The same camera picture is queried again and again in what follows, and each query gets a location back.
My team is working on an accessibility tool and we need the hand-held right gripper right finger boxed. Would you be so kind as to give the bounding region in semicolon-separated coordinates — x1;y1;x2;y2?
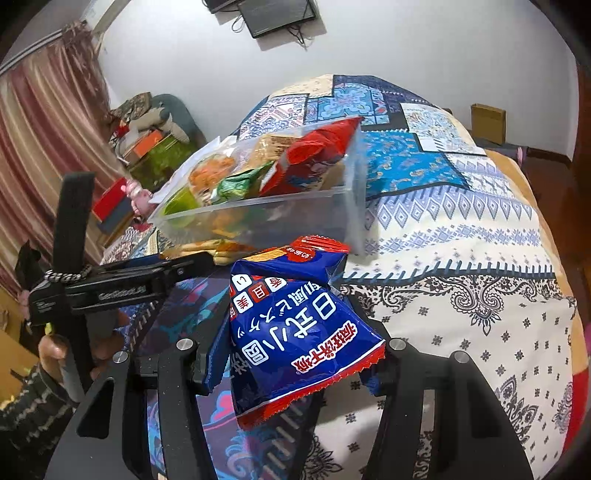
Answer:
360;339;532;480

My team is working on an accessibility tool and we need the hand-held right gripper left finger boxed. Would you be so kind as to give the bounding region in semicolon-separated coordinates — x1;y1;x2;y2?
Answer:
46;323;232;480

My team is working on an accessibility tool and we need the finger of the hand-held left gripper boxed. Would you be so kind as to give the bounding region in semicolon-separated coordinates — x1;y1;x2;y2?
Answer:
139;253;216;301

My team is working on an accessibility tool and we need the cracker sleeve with green label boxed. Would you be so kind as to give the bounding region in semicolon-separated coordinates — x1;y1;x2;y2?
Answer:
161;237;259;267

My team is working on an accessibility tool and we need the green round snack packet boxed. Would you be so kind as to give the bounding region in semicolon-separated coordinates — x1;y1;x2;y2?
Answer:
161;189;201;217

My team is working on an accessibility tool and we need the green wrapper snack packet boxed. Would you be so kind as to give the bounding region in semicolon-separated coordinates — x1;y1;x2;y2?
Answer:
215;168;271;204

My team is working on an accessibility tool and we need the orange fried snack packet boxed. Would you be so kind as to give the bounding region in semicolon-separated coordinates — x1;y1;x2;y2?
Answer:
189;154;236;199

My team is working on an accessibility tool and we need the clear plastic container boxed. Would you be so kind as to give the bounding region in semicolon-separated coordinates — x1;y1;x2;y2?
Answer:
148;117;368;254

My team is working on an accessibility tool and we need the blue cracker packet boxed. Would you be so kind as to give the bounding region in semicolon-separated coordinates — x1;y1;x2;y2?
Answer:
203;235;386;430

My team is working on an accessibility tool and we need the beige crispy snack packet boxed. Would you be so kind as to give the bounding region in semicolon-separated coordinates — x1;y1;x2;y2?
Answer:
247;134;296;167

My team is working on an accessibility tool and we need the red snack packet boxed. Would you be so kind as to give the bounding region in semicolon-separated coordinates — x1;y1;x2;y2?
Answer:
259;116;363;197

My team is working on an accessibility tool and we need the person's left forearm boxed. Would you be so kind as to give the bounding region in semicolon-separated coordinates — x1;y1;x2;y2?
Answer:
0;364;79;480

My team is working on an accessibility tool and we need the person's left hand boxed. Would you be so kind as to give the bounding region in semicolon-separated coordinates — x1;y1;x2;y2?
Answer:
37;318;127;386

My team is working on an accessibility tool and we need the pink toy figure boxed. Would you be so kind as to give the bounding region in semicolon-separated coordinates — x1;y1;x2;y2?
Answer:
126;180;153;220

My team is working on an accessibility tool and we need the red box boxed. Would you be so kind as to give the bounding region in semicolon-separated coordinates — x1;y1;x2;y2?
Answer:
91;179;132;221

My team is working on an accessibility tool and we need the green cloth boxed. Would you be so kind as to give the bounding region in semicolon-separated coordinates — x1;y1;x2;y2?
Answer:
129;136;195;192

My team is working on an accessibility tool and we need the orange box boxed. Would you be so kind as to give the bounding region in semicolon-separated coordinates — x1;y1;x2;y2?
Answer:
131;130;166;155

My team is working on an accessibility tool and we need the striped brown curtain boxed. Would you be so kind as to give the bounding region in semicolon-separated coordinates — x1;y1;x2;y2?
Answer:
0;23;121;296

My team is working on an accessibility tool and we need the patchwork blanket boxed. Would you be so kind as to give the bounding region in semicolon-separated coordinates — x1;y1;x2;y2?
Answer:
99;74;583;480

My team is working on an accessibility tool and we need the grey plush toy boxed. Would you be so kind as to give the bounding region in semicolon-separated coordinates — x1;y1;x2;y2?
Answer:
127;93;195;144

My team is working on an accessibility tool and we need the cardboard box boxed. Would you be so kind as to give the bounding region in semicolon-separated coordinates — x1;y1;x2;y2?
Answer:
470;104;506;143

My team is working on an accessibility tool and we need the small wall monitor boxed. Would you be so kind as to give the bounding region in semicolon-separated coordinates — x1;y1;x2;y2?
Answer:
238;0;319;38

